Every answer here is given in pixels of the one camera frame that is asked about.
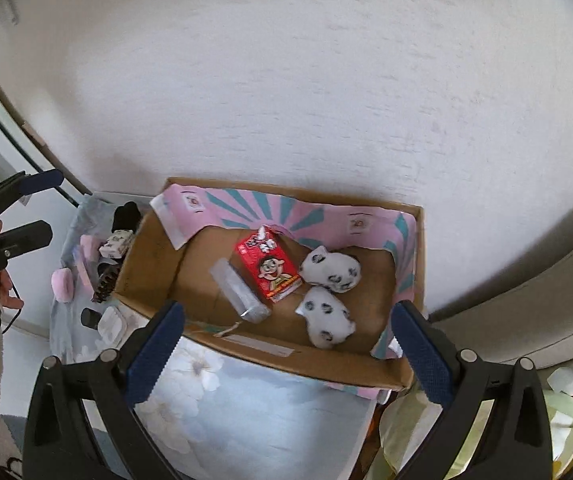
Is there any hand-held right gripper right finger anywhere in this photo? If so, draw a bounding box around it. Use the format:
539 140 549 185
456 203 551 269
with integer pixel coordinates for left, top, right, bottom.
390 300 553 480

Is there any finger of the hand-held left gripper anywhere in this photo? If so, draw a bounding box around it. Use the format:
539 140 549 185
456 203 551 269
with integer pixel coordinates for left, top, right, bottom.
0 220 53 261
0 168 65 211

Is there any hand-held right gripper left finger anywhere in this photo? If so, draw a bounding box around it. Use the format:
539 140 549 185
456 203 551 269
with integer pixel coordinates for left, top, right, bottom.
23 300 187 480

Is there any pink fluffy band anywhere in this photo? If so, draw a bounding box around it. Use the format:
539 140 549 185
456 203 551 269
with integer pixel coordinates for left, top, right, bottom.
51 267 74 304
75 233 107 288

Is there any cardboard box with pink print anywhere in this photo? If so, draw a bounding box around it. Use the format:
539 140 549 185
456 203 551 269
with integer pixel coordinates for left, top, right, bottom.
111 176 426 391

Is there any person's left hand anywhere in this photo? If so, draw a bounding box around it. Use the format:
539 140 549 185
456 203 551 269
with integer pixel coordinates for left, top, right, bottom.
0 219 25 311

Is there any small white patterned box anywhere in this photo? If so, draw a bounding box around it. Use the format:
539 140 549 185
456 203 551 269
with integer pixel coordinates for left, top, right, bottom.
99 230 136 261

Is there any black cloth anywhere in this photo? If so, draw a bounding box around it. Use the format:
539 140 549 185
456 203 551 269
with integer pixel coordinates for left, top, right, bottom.
113 201 141 233

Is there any clear plastic packet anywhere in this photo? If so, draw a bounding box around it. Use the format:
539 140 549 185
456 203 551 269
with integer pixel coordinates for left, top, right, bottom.
209 258 272 323

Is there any floral table cloth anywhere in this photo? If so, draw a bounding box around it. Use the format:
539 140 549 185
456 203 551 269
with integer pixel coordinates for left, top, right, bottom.
46 190 382 480

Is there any white black-spotted plush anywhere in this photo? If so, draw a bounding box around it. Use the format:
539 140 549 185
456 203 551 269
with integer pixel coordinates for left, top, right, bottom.
299 246 362 295
295 286 357 350

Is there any beige sofa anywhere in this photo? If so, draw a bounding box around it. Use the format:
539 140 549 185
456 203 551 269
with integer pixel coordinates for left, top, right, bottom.
429 230 573 368

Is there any red snack packet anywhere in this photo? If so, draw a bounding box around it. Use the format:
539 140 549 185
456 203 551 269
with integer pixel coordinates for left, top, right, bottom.
236 225 303 305

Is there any green floral bedding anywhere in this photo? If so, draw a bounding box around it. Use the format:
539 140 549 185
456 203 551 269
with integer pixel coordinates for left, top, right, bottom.
366 365 573 480

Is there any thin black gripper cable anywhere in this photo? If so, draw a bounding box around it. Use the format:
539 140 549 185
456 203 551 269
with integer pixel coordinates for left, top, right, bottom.
0 280 25 335

